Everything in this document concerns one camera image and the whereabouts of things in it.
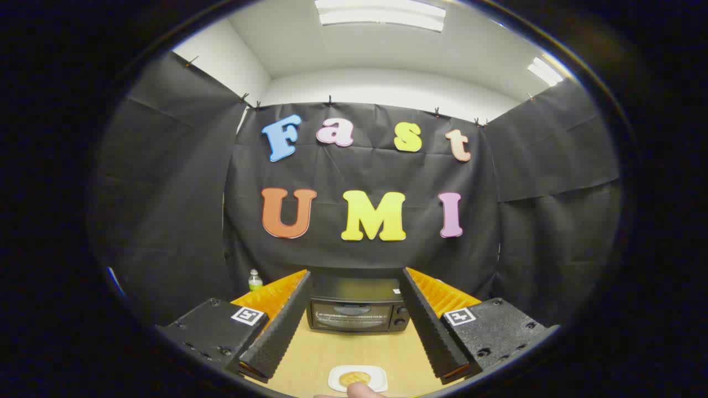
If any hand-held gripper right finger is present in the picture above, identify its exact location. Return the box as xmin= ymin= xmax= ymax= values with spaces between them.
xmin=398 ymin=267 xmax=559 ymax=386

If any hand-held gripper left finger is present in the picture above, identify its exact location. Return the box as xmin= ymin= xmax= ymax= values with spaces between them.
xmin=157 ymin=269 xmax=313 ymax=384

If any black toaster oven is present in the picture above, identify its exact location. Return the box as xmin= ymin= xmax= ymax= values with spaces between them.
xmin=306 ymin=274 xmax=413 ymax=334

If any white square plate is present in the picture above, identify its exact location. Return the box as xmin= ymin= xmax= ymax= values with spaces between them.
xmin=327 ymin=365 xmax=388 ymax=394

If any small ceiling light panel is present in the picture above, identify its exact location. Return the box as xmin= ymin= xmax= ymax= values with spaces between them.
xmin=527 ymin=57 xmax=564 ymax=86

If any long ceiling light panel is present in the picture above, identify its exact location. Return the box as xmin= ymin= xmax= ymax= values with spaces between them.
xmin=315 ymin=0 xmax=446 ymax=32

